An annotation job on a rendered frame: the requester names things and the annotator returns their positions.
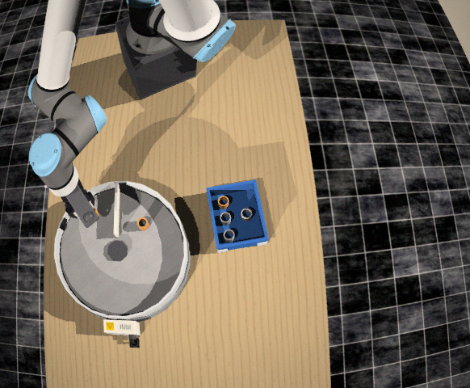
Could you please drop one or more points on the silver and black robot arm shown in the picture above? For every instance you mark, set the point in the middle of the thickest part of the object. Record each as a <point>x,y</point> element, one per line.
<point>192,26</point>

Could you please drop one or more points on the blue crate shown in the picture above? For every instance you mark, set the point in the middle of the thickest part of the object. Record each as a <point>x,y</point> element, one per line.
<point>241,195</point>

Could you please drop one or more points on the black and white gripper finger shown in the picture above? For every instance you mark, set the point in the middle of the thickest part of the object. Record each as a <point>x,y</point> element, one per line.
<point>91,200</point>
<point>73,214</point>

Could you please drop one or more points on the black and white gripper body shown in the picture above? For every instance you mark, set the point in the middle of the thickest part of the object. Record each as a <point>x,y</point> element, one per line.
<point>67,204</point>

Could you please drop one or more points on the grey metal bushing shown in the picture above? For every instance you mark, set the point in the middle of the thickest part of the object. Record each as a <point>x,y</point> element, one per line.
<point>228,240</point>
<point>225,223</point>
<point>246,210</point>

